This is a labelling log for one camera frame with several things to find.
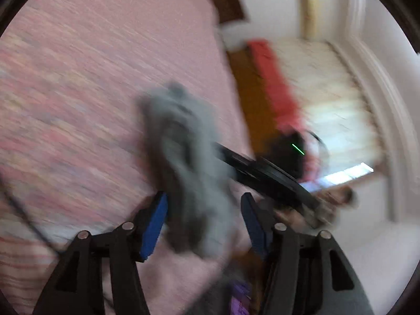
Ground pink floral bed sheet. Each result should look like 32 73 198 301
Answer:
0 0 263 315

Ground wooden bedside cabinet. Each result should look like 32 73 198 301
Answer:
227 49 289 160

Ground wall air conditioner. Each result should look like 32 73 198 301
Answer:
298 0 317 40

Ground floral cream curtain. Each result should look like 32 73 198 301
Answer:
272 37 388 184

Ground purple object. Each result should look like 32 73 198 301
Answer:
230 282 254 315

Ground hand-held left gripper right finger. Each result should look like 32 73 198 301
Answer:
240 193 375 315

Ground black cable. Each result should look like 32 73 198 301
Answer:
0 171 63 255

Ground grey-blue fleece pants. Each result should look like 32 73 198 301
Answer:
136 81 238 261

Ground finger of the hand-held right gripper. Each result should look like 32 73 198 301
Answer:
213 142 324 211

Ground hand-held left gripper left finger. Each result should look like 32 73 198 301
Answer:
33 191 169 315

